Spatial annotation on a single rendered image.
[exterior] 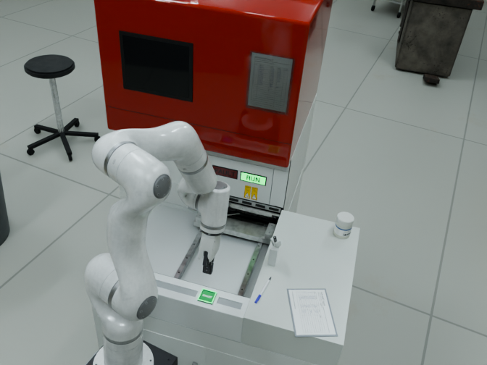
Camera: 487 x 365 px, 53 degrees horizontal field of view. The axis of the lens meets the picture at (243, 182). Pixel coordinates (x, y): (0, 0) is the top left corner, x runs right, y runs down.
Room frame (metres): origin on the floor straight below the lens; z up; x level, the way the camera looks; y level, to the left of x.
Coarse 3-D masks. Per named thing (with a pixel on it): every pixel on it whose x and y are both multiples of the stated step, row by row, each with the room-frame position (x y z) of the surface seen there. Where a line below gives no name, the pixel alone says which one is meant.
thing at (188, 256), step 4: (200, 232) 1.63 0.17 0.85; (196, 236) 1.60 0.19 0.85; (200, 236) 1.60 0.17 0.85; (196, 240) 1.57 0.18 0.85; (200, 240) 1.60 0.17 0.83; (192, 244) 1.55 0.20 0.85; (196, 244) 1.55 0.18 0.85; (192, 248) 1.52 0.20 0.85; (188, 252) 1.50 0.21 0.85; (192, 252) 1.50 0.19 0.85; (188, 256) 1.47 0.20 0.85; (192, 256) 1.50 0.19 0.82; (184, 260) 1.45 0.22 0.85; (188, 260) 1.46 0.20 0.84; (180, 264) 1.42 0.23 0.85; (184, 264) 1.42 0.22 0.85; (180, 268) 1.40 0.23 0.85; (184, 268) 1.41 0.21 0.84; (176, 272) 1.38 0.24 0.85; (180, 272) 1.38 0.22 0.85; (176, 276) 1.36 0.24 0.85; (180, 276) 1.37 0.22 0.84
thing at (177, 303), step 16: (160, 288) 1.19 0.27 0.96; (176, 288) 1.20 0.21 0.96; (192, 288) 1.20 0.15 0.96; (208, 288) 1.21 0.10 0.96; (160, 304) 1.16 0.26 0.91; (176, 304) 1.15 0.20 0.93; (192, 304) 1.13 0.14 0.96; (208, 304) 1.14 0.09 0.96; (224, 304) 1.15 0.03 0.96; (240, 304) 1.15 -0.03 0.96; (176, 320) 1.15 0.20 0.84; (192, 320) 1.13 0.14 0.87; (208, 320) 1.12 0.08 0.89; (224, 320) 1.11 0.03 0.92; (240, 320) 1.09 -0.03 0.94; (224, 336) 1.10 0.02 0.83; (240, 336) 1.09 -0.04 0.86
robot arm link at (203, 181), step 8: (208, 160) 1.12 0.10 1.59; (208, 168) 1.11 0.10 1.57; (184, 176) 1.09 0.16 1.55; (192, 176) 1.08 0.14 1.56; (200, 176) 1.09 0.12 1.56; (208, 176) 1.11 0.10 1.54; (184, 184) 1.16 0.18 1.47; (192, 184) 1.10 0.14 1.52; (200, 184) 1.10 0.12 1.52; (208, 184) 1.11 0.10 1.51; (216, 184) 1.15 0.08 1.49; (184, 192) 1.16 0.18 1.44; (192, 192) 1.13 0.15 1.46; (200, 192) 1.12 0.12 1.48; (208, 192) 1.13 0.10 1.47; (184, 200) 1.21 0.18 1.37; (192, 200) 1.21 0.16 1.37; (192, 208) 1.22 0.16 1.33
